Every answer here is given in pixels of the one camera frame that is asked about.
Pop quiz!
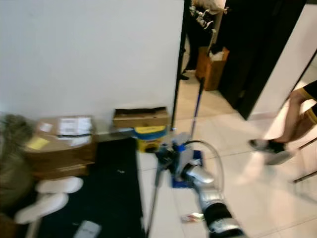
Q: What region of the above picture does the blue long-handled dustpan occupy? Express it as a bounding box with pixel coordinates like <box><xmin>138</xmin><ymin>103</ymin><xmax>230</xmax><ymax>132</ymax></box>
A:
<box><xmin>171</xmin><ymin>77</ymin><xmax>206</xmax><ymax>189</ymax></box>

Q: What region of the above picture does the olive woven sack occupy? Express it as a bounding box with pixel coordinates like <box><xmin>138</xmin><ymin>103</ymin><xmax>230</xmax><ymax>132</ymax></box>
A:
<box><xmin>0</xmin><ymin>114</ymin><xmax>38</xmax><ymax>209</ymax></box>

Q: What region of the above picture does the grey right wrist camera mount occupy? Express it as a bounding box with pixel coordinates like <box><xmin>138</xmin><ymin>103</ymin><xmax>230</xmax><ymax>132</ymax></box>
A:
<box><xmin>171</xmin><ymin>133</ymin><xmax>196</xmax><ymax>177</ymax></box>

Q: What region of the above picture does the beige cloth bundle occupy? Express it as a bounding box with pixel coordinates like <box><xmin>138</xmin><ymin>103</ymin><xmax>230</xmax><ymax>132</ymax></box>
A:
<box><xmin>191</xmin><ymin>0</ymin><xmax>227</xmax><ymax>14</ymax></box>

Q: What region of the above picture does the black floor mat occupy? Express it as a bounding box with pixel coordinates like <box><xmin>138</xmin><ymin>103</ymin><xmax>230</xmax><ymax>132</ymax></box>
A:
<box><xmin>30</xmin><ymin>138</ymin><xmax>147</xmax><ymax>238</ymax></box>

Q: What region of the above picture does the orange snack packet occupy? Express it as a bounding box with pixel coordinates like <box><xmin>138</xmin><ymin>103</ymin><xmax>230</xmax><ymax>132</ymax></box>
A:
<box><xmin>181</xmin><ymin>212</ymin><xmax>205</xmax><ymax>223</ymax></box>

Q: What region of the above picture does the person in black shorts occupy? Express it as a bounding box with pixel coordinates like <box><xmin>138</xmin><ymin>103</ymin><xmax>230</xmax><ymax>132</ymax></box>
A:
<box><xmin>253</xmin><ymin>80</ymin><xmax>317</xmax><ymax>154</ymax></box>

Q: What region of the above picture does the black metal frame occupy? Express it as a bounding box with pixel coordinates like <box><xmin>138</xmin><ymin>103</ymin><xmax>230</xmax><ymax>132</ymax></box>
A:
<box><xmin>293</xmin><ymin>136</ymin><xmax>317</xmax><ymax>184</ymax></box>

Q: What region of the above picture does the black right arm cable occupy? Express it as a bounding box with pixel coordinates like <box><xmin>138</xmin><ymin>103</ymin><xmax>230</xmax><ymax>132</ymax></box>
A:
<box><xmin>193</xmin><ymin>140</ymin><xmax>224</xmax><ymax>191</ymax></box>

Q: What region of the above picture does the long open cardboard box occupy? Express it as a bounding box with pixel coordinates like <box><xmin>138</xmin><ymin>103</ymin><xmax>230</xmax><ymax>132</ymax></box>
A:
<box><xmin>112</xmin><ymin>107</ymin><xmax>170</xmax><ymax>129</ymax></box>

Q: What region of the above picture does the cardboard box with shipping labels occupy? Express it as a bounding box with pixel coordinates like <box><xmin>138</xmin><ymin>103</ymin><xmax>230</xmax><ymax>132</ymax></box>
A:
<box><xmin>25</xmin><ymin>117</ymin><xmax>97</xmax><ymax>169</ymax></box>

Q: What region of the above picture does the yellow and blue bucket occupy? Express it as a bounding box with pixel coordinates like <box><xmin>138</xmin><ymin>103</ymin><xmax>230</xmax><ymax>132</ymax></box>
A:
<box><xmin>134</xmin><ymin>125</ymin><xmax>167</xmax><ymax>153</ymax></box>

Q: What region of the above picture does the tall brown cardboard box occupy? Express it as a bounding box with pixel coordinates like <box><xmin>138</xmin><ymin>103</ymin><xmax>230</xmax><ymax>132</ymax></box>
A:
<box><xmin>195</xmin><ymin>46</ymin><xmax>230</xmax><ymax>91</ymax></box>

